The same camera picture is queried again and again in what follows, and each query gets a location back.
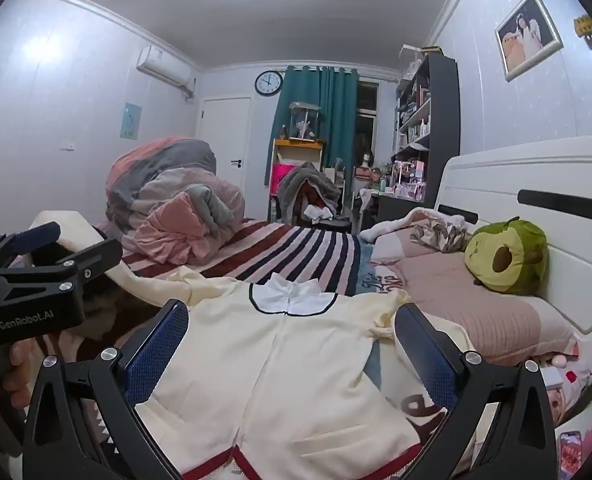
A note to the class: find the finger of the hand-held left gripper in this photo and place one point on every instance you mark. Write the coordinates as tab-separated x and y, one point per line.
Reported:
90	260
35	240

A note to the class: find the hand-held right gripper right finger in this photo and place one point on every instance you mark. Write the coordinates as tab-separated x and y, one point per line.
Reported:
426	360

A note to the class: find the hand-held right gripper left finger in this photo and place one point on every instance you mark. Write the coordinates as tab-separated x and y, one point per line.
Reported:
158	355

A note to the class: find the cream garment with red trim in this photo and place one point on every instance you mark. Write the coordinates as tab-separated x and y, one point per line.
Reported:
286	360

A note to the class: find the chair with grey clothes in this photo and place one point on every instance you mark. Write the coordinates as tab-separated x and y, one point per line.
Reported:
306	185

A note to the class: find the person's left hand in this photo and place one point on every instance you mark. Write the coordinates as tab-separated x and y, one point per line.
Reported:
23	370

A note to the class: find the pink and grey quilt pile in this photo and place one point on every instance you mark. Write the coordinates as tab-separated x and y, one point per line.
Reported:
175	195

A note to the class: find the leaf print cloth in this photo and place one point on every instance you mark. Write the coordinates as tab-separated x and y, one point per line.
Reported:
438	235

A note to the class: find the green avocado plush pillow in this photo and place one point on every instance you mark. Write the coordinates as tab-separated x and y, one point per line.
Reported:
511	255

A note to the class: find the white door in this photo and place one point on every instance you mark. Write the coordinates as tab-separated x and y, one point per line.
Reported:
223	155

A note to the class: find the smartphone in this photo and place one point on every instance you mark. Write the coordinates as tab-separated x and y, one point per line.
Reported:
571	452

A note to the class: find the white air conditioner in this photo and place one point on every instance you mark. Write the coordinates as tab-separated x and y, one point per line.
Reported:
163	67

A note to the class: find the white bed headboard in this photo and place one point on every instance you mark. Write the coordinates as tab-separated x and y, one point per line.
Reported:
551	175

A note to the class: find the yellow shelf unit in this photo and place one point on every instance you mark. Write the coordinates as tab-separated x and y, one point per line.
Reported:
296	147

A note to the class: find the glass display case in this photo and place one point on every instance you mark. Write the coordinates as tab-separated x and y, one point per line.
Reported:
304	120

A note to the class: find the window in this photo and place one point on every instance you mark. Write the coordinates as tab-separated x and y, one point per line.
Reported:
367	110

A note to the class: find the teal curtain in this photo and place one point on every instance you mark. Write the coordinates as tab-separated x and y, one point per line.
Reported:
326	110

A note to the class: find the blue wall poster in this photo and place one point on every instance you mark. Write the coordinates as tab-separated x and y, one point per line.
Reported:
131	121

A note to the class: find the round wall clock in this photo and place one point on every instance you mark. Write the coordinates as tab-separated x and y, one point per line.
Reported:
269	83

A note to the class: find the framed wall picture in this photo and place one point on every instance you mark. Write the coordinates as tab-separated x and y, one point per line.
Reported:
526	35

